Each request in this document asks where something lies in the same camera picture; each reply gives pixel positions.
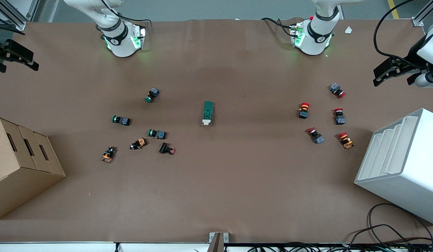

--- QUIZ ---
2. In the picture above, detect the black cable bundle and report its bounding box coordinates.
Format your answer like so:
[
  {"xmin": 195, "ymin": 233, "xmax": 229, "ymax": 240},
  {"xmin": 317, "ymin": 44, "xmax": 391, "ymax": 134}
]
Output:
[{"xmin": 227, "ymin": 242, "xmax": 346, "ymax": 252}]

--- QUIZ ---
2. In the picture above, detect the black floor cable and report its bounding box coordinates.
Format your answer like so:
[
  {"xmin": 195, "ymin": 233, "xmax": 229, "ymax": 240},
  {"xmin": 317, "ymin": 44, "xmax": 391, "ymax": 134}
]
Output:
[{"xmin": 349, "ymin": 224, "xmax": 433, "ymax": 247}]

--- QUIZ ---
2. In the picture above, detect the green load switch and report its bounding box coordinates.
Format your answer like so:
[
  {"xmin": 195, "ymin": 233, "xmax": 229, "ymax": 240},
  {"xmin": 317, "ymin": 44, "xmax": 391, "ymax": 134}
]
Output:
[{"xmin": 202, "ymin": 101, "xmax": 214, "ymax": 127}]

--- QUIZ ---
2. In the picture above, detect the white stepped rack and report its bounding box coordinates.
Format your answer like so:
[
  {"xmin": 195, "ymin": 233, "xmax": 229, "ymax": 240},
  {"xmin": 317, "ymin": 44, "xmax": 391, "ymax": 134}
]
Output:
[{"xmin": 354, "ymin": 108, "xmax": 433, "ymax": 225}]

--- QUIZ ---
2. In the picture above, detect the brown cardboard box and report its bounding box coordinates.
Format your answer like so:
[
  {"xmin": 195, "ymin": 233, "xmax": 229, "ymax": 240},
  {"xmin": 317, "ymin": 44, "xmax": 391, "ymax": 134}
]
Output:
[{"xmin": 0, "ymin": 117, "xmax": 66, "ymax": 220}]

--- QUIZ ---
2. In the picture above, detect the white table edge rail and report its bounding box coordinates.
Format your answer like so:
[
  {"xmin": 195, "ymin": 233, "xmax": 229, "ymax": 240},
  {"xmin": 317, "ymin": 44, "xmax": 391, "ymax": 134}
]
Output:
[{"xmin": 0, "ymin": 241, "xmax": 433, "ymax": 252}]

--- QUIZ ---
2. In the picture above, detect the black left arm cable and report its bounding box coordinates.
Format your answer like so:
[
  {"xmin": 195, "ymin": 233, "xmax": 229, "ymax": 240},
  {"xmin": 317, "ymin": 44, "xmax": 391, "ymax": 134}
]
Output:
[{"xmin": 261, "ymin": 0, "xmax": 418, "ymax": 61}]

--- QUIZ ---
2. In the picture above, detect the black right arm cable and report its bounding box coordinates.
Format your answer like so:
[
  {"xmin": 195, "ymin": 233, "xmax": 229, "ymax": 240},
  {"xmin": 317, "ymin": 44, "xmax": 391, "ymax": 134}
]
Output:
[{"xmin": 100, "ymin": 0, "xmax": 152, "ymax": 24}]

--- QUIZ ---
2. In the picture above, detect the brown paper table mat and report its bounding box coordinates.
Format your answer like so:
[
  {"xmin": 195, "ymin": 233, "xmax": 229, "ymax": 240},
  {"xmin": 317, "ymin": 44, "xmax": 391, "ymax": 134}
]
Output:
[{"xmin": 0, "ymin": 18, "xmax": 433, "ymax": 244}]

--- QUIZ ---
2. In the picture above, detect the grey metal bracket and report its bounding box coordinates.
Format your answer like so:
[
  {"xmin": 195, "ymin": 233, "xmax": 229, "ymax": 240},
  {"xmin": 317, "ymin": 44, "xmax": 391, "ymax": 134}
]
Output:
[{"xmin": 209, "ymin": 232, "xmax": 229, "ymax": 252}]

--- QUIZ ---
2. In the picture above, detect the black button with red lens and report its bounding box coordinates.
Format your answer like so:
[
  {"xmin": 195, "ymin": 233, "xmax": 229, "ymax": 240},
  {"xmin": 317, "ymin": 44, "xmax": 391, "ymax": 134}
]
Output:
[{"xmin": 159, "ymin": 142, "xmax": 176, "ymax": 155}]

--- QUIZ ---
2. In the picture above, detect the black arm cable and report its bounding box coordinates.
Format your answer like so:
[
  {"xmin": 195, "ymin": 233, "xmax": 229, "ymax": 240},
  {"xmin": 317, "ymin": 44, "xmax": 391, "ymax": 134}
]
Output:
[
  {"xmin": 261, "ymin": 0, "xmax": 418, "ymax": 61},
  {"xmin": 100, "ymin": 0, "xmax": 152, "ymax": 24}
]

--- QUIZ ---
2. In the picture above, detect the black orange push button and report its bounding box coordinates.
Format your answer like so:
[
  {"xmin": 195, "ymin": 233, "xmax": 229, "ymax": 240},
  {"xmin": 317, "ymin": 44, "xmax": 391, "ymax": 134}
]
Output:
[{"xmin": 130, "ymin": 138, "xmax": 148, "ymax": 151}]

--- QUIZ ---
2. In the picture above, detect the green push button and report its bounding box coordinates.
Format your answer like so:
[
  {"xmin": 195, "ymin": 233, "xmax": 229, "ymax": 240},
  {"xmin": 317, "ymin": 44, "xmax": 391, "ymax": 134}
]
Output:
[
  {"xmin": 145, "ymin": 87, "xmax": 160, "ymax": 103},
  {"xmin": 112, "ymin": 115, "xmax": 132, "ymax": 126},
  {"xmin": 148, "ymin": 128, "xmax": 167, "ymax": 140}
]

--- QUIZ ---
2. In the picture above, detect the red button with orange block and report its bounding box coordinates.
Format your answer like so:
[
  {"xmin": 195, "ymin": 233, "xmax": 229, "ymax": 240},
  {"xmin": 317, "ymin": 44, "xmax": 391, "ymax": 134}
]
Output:
[{"xmin": 338, "ymin": 132, "xmax": 355, "ymax": 149}]

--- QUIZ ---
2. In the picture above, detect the black orange selector switch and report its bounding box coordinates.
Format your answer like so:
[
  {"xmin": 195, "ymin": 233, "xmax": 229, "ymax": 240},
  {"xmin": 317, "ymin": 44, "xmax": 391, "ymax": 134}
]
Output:
[{"xmin": 101, "ymin": 146, "xmax": 117, "ymax": 163}]

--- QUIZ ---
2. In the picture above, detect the black looped cable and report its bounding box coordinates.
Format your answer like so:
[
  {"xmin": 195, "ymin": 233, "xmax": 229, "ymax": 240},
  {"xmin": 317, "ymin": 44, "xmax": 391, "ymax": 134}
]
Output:
[{"xmin": 367, "ymin": 203, "xmax": 433, "ymax": 247}]

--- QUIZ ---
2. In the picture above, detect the aluminium frame profile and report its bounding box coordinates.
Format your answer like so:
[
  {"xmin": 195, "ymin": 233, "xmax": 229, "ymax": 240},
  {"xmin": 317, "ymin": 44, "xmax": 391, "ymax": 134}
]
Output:
[
  {"xmin": 412, "ymin": 0, "xmax": 433, "ymax": 27},
  {"xmin": 0, "ymin": 0, "xmax": 40, "ymax": 31}
]

